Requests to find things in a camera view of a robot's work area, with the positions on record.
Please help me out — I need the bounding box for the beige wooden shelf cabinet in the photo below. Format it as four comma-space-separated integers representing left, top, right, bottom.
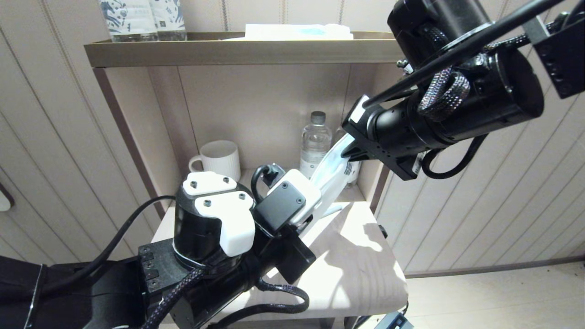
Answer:
84, 31, 410, 329

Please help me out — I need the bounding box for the white packet with blue stripe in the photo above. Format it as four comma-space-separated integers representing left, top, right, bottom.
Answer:
224, 24, 354, 42

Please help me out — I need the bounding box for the braided right arm cable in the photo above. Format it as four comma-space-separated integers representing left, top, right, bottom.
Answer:
418, 66, 471, 122

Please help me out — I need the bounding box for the white floral zip pouch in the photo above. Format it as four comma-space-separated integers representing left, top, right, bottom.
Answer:
299, 137, 362, 238

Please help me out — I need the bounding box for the white wall fixture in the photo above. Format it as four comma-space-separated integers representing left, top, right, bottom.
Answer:
0, 183, 14, 212

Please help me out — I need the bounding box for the silver power adapter box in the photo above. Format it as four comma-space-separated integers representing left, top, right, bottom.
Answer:
375, 312, 414, 329

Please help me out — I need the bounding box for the clear water bottle grey cap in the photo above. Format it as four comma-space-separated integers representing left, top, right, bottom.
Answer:
299, 111, 332, 180
337, 128, 362, 188

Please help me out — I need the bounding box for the smooth black right arm cable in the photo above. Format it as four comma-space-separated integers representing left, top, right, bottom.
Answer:
366, 0, 563, 180

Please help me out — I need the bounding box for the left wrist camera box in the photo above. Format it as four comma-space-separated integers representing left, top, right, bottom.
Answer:
254, 169, 322, 233

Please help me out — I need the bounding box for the white ribbed ceramic mug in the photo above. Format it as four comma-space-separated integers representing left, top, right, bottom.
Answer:
189, 140, 241, 182

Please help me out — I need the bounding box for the water bottle blue floral label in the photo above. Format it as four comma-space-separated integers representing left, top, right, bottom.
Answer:
98, 0, 158, 42
151, 0, 187, 42

